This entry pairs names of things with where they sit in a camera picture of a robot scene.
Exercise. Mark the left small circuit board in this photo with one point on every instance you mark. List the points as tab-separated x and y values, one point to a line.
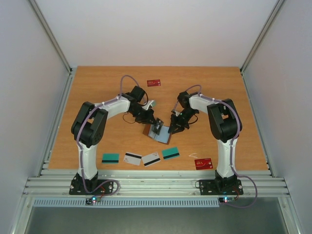
92	200

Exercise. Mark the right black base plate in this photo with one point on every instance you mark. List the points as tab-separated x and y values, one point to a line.
210	187

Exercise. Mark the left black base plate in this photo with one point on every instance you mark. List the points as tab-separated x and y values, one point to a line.
92	187

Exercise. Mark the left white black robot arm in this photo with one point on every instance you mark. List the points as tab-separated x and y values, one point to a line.
88	130

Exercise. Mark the left aluminium corner post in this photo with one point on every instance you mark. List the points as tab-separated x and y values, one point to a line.
42	20

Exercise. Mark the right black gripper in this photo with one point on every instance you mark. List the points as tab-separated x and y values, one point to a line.
179	121

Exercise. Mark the brown leather card holder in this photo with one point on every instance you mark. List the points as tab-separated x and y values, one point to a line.
163	137

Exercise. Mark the white card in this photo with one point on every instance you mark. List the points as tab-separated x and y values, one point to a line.
150	159
132	158

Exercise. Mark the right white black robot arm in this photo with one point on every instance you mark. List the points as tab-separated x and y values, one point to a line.
225	126

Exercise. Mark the grey slotted cable duct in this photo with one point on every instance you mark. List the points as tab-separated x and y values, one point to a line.
128	202

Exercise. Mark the teal card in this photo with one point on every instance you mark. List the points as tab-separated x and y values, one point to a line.
110	158
170	153

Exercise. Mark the right aluminium corner post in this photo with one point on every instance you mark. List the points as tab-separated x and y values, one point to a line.
263	32

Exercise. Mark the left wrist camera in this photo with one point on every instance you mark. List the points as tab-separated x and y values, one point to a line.
149	104

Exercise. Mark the aluminium corner post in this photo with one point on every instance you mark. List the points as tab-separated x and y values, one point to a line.
263	32
42	20

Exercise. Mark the small circuit board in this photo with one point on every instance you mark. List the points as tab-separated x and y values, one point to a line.
92	200
227	199

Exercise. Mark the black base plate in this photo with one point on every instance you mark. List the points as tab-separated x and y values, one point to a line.
210	187
92	187

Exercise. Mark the black VIP card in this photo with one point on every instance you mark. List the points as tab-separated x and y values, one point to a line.
157	126

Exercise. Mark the right small circuit board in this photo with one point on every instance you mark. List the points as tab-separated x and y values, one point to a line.
227	199

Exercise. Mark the red card far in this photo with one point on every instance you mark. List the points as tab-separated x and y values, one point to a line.
153	82

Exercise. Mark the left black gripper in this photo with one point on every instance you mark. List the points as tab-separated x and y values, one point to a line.
146	120

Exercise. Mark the red VIP card near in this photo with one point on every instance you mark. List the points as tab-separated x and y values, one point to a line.
203	164

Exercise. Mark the teal card right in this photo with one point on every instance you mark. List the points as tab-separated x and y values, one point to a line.
170	153

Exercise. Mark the teal card left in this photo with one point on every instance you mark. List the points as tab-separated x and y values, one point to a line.
110	158

